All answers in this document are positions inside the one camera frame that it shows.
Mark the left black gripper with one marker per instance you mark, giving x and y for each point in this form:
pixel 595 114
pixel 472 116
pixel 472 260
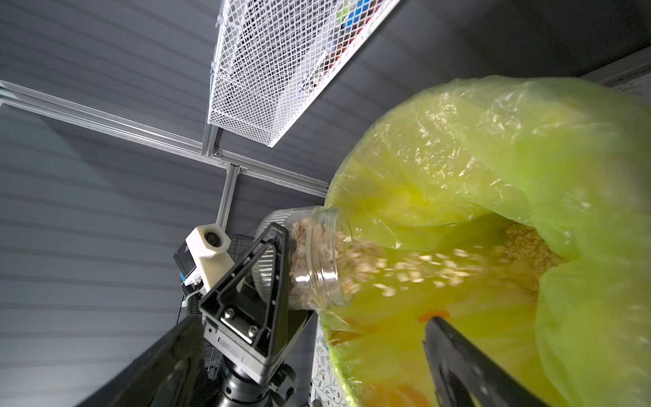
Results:
pixel 262 331

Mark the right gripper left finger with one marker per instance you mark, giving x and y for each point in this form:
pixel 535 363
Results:
pixel 164 375

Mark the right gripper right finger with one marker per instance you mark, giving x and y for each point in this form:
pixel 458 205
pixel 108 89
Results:
pixel 464 376

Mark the oatmeal jar with beige lid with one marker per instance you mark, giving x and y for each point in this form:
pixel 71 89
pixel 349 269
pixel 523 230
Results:
pixel 320 276

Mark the floral table mat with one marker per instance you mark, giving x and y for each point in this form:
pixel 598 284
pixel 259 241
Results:
pixel 325 389

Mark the green plastic bin liner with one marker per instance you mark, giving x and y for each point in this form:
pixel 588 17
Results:
pixel 517 210

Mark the black wire basket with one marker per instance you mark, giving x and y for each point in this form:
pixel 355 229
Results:
pixel 192 294

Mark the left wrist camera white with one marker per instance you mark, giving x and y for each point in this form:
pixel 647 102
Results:
pixel 203 258

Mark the white wire mesh basket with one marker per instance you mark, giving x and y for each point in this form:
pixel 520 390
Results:
pixel 273 59

